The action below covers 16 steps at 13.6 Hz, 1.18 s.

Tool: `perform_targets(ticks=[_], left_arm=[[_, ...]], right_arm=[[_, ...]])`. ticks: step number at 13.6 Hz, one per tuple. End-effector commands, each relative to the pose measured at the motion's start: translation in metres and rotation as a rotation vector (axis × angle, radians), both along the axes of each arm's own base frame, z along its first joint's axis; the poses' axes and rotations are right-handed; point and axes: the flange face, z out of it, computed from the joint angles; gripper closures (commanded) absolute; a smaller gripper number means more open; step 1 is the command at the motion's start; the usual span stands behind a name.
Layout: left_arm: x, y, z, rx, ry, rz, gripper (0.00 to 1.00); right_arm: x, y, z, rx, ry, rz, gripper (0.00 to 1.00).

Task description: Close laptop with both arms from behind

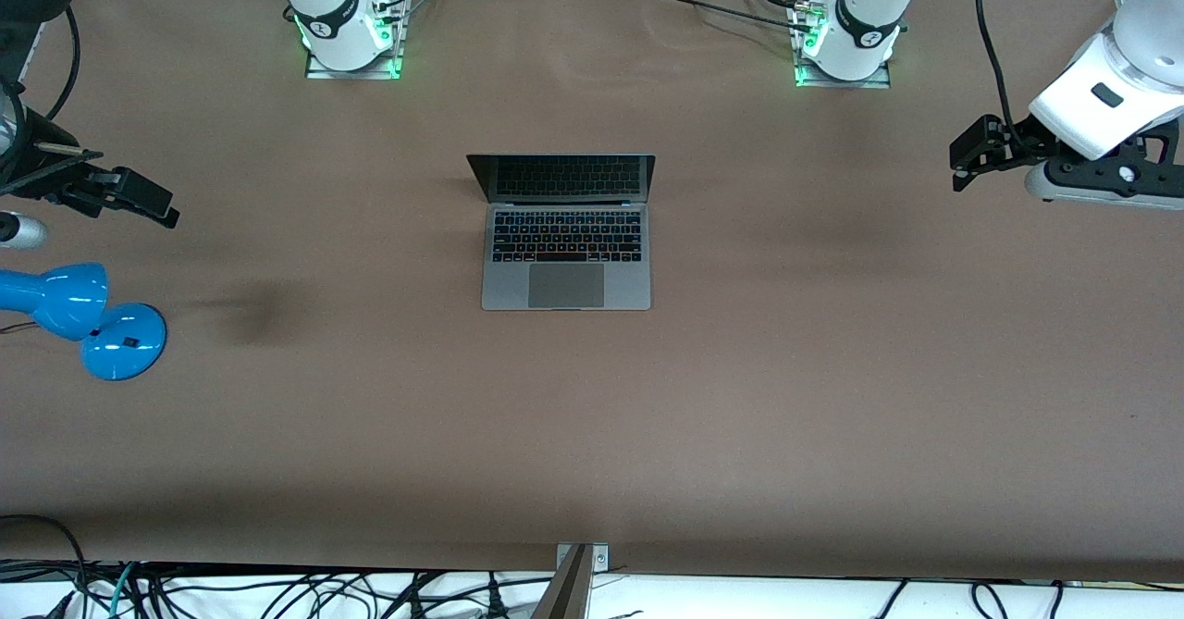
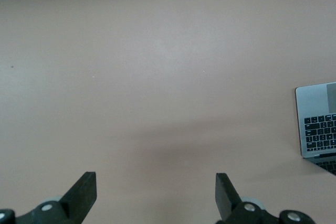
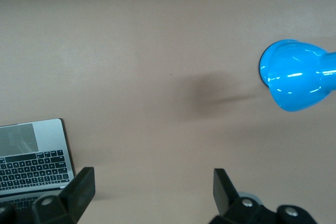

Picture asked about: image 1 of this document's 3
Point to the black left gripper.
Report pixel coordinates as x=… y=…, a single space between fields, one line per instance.
x=1020 y=137

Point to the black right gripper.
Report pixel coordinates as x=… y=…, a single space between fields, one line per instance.
x=39 y=171

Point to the grey laptop with black keyboard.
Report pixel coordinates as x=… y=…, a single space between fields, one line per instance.
x=566 y=272

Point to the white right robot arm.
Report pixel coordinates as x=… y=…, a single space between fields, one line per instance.
x=324 y=4

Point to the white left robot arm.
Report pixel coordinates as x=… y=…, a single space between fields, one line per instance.
x=1147 y=36

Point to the blue desk lamp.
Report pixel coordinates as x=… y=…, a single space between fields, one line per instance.
x=120 y=341

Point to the brown table cover sheet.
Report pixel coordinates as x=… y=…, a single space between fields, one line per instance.
x=740 y=397

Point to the white fabric sheet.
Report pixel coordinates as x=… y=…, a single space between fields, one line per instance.
x=740 y=600

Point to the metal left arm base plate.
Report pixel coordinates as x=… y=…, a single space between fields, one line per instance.
x=842 y=83

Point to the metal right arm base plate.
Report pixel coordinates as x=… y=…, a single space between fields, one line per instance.
x=356 y=73

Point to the metal clamp bracket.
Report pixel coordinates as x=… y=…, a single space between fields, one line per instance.
x=601 y=556

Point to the dark camera support beam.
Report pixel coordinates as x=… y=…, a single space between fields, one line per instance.
x=566 y=591

